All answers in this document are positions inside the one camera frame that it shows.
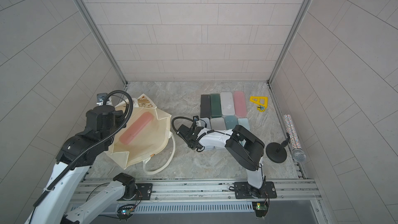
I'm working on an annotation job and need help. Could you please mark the black pencil case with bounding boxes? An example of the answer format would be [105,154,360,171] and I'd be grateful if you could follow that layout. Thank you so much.
[200,94,211,119]

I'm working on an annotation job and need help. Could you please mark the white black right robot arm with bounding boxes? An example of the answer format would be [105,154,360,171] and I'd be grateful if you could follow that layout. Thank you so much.
[175,123,265,198]

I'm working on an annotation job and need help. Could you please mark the dark green pencil case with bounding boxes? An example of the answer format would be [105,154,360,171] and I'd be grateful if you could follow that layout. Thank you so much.
[210,94,222,118]

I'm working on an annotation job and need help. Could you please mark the black microphone stand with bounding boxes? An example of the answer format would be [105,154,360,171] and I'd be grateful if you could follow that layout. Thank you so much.
[265,133,291,164]

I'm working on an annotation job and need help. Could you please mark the glittery silver microphone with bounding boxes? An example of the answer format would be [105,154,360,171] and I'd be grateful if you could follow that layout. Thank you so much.
[284,115,307,162]

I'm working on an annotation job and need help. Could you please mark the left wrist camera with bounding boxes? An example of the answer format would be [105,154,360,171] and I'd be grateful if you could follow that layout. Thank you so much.
[96,93,107,106]

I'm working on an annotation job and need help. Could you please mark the light teal pencil case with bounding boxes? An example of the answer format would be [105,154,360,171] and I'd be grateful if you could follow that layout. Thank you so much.
[224,116,238,130]

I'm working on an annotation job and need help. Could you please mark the white grey pencil case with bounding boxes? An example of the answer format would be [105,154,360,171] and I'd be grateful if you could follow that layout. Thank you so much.
[220,92,235,117]

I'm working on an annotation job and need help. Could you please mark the yellow triangular wooden toy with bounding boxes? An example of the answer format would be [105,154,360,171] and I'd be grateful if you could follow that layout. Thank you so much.
[249,96,268,113]

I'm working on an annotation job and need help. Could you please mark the floral canvas tote bag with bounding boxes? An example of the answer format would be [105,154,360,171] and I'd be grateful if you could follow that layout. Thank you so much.
[105,94,176,175]

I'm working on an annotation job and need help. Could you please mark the pale blue pencil case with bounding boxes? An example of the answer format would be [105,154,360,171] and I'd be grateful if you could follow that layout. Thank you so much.
[238,118,250,131]

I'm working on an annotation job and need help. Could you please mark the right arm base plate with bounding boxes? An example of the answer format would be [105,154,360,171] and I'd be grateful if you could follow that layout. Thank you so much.
[229,181,277,199]

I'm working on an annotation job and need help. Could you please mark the salmon red pencil case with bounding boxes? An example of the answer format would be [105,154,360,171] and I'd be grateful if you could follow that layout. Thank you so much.
[119,112,154,145]

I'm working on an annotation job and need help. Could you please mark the right circuit board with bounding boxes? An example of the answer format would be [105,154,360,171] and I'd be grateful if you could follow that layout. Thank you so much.
[252,202,269,218]

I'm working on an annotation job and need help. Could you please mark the circuit board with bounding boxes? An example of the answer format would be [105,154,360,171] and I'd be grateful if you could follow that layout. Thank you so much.
[252,202,269,218]
[116,204,137,221]

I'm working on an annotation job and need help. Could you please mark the translucent white pencil case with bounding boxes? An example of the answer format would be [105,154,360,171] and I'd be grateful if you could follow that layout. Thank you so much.
[210,117,227,131]

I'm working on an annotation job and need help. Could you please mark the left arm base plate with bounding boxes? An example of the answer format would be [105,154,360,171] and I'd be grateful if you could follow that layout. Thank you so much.
[119,183,153,201]

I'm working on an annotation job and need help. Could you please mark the left circuit board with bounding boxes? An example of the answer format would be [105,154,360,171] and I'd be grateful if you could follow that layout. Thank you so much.
[116,204,137,221]

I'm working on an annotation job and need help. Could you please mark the aluminium mounting rail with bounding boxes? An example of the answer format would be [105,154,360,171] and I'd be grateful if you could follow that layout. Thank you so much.
[69,178,322,204]

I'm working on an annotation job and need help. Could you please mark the light blue grey pencil case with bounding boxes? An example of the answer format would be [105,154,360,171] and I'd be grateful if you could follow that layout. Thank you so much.
[200,118,212,130]

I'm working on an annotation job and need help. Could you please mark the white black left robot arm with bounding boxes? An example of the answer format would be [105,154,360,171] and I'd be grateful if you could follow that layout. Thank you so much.
[26,105,136,224]

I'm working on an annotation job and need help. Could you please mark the pink pencil case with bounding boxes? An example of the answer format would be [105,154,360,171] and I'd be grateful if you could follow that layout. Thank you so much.
[233,91,247,118]

